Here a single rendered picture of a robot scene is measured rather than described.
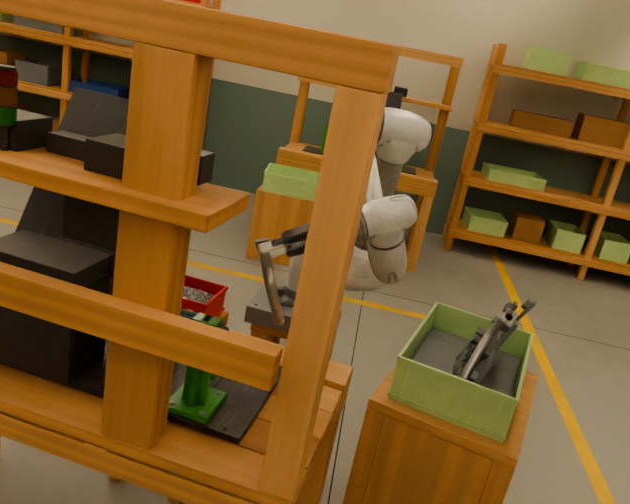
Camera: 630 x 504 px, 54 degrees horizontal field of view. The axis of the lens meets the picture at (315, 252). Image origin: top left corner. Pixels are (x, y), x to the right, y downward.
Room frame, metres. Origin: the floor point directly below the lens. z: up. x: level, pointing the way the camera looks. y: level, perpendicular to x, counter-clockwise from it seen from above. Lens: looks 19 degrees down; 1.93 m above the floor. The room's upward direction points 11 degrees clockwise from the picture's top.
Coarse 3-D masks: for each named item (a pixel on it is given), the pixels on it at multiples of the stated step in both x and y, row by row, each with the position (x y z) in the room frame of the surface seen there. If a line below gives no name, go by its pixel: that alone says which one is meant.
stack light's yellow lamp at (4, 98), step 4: (0, 88) 1.39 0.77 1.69; (4, 88) 1.39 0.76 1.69; (8, 88) 1.40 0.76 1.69; (12, 88) 1.40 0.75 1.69; (16, 88) 1.42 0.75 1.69; (0, 92) 1.39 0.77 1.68; (4, 92) 1.39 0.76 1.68; (8, 92) 1.39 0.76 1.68; (12, 92) 1.40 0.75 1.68; (16, 92) 1.41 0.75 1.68; (0, 96) 1.39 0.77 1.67; (4, 96) 1.39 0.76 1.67; (8, 96) 1.39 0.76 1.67; (12, 96) 1.40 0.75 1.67; (16, 96) 1.41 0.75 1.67; (0, 100) 1.39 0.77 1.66; (4, 100) 1.39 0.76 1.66; (8, 100) 1.39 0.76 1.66; (12, 100) 1.40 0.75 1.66; (16, 100) 1.42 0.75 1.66; (0, 104) 1.39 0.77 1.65; (4, 104) 1.39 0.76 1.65; (8, 104) 1.39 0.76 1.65; (12, 104) 1.40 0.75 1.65; (16, 104) 1.42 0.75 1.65
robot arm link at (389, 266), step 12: (372, 168) 1.92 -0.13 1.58; (372, 180) 1.89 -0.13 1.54; (372, 192) 1.87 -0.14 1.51; (372, 252) 1.67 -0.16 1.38; (384, 252) 1.65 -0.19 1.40; (396, 252) 1.66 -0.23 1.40; (372, 264) 1.69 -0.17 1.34; (384, 264) 1.66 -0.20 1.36; (396, 264) 1.67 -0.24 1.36; (384, 276) 1.68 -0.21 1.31; (396, 276) 1.69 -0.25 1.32
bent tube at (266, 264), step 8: (256, 240) 1.58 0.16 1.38; (264, 240) 1.58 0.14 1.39; (256, 248) 1.60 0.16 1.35; (264, 256) 1.55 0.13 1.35; (264, 264) 1.54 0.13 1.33; (264, 272) 1.52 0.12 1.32; (272, 272) 1.53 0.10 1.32; (264, 280) 1.52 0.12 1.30; (272, 280) 1.52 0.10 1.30; (272, 288) 1.51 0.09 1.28; (272, 296) 1.51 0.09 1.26; (272, 304) 1.52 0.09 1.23; (280, 304) 1.56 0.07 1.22; (272, 312) 1.57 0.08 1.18; (280, 312) 1.58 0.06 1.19; (280, 320) 1.62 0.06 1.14
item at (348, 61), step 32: (0, 0) 1.36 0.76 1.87; (32, 0) 1.35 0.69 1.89; (64, 0) 1.33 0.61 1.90; (96, 0) 1.32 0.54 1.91; (128, 0) 1.30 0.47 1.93; (160, 0) 1.29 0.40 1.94; (96, 32) 1.32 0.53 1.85; (128, 32) 1.30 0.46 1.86; (160, 32) 1.29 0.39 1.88; (192, 32) 1.28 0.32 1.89; (224, 32) 1.26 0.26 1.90; (256, 32) 1.25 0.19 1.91; (288, 32) 1.24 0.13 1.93; (320, 32) 1.22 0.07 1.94; (256, 64) 1.25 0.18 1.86; (288, 64) 1.23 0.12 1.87; (320, 64) 1.22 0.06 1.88; (352, 64) 1.21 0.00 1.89; (384, 64) 1.20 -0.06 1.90
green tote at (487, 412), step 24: (432, 312) 2.36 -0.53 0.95; (456, 312) 2.43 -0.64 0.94; (528, 336) 2.33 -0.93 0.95; (408, 360) 1.88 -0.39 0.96; (408, 384) 1.88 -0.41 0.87; (432, 384) 1.85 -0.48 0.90; (456, 384) 1.83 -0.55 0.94; (432, 408) 1.85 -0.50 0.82; (456, 408) 1.82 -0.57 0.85; (480, 408) 1.79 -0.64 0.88; (504, 408) 1.77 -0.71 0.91; (480, 432) 1.79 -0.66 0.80; (504, 432) 1.76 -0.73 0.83
